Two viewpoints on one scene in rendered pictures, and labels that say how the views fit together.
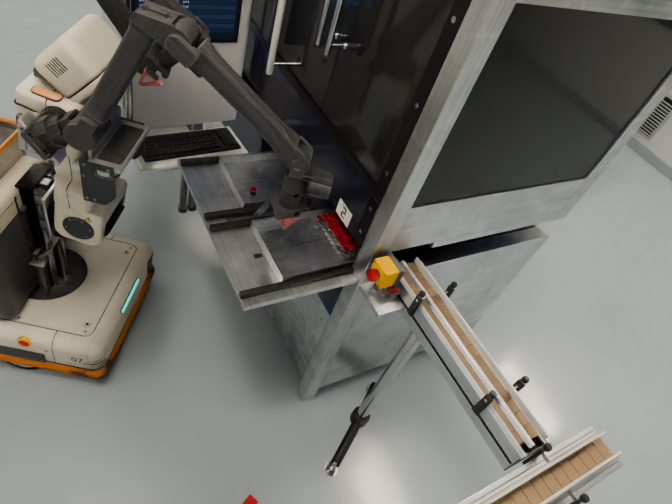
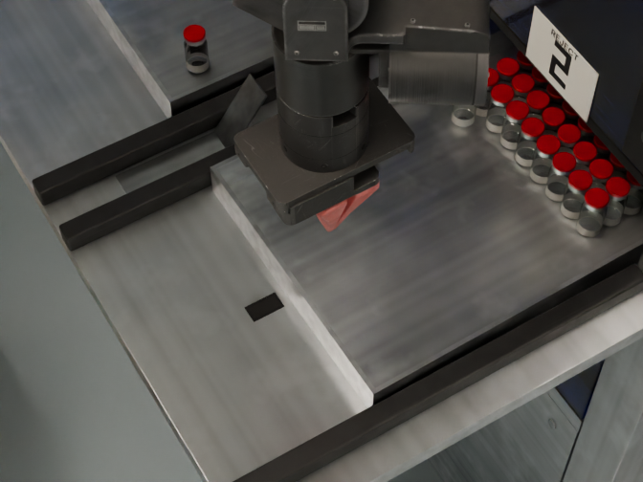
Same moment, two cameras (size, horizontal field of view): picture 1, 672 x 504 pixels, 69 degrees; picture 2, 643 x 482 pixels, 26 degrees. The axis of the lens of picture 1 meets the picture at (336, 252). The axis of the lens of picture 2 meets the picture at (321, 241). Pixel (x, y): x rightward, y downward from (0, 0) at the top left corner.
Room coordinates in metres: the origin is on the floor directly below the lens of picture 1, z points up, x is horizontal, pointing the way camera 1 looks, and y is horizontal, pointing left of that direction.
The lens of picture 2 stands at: (0.48, 0.05, 1.88)
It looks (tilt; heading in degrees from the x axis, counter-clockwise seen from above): 56 degrees down; 12
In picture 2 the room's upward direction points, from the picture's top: straight up
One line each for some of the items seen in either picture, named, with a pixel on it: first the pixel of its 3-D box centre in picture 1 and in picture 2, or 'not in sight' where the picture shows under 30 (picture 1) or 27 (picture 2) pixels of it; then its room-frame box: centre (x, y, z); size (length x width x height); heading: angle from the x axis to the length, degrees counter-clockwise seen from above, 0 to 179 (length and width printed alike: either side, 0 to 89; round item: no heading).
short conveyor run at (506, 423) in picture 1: (461, 347); not in sight; (0.99, -0.47, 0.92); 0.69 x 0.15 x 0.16; 43
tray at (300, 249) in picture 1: (311, 242); (455, 198); (1.20, 0.09, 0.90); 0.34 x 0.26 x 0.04; 134
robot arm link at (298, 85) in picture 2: (296, 181); (331, 54); (1.02, 0.17, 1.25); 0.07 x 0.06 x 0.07; 100
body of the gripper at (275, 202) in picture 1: (290, 197); (323, 119); (1.02, 0.17, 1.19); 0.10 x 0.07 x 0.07; 133
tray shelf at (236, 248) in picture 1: (272, 216); (290, 119); (1.27, 0.26, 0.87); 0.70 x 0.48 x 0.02; 43
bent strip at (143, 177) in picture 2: (247, 212); (190, 136); (1.20, 0.33, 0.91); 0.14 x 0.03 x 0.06; 133
